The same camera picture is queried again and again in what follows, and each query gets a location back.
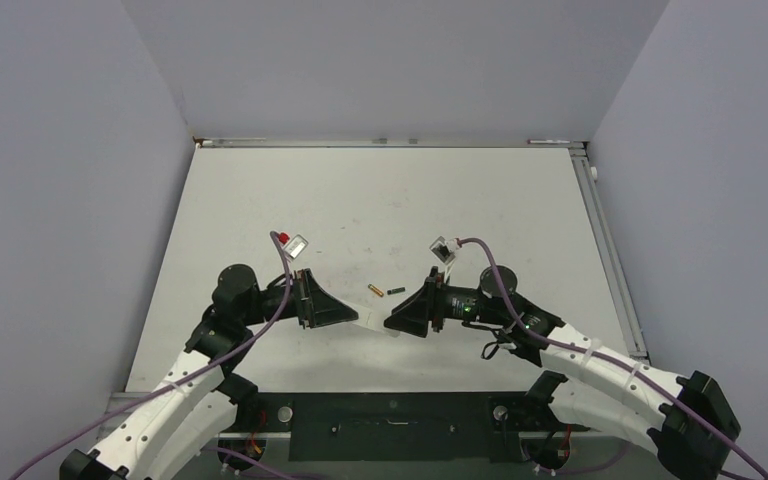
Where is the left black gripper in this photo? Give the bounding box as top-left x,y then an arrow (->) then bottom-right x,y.
241,268 -> 357,328

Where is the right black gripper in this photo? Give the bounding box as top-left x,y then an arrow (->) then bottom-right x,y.
385,265 -> 507,335

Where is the gold AAA battery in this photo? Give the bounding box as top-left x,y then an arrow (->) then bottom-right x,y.
367,284 -> 386,297

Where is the white remote control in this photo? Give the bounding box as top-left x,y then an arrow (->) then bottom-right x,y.
347,302 -> 401,338

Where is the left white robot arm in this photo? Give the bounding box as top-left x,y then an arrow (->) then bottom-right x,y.
59,264 -> 359,479

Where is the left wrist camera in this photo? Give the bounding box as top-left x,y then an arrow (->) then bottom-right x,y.
278,232 -> 309,261

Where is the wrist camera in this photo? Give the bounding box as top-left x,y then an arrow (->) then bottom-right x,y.
429,236 -> 460,266
278,232 -> 309,261

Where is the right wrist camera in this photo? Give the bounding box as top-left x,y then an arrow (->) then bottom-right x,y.
429,236 -> 460,266

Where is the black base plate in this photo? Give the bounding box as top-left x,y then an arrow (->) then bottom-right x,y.
219,392 -> 571,463

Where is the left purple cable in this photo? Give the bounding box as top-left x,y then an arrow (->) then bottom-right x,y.
9,230 -> 296,480

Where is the aluminium frame rail back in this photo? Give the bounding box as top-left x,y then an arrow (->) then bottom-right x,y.
194,137 -> 586,150

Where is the aluminium frame rail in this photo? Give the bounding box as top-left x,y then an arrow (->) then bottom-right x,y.
569,146 -> 697,439
194,137 -> 586,150

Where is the aluminium frame rail right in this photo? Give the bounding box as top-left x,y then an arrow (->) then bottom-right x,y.
569,146 -> 697,439

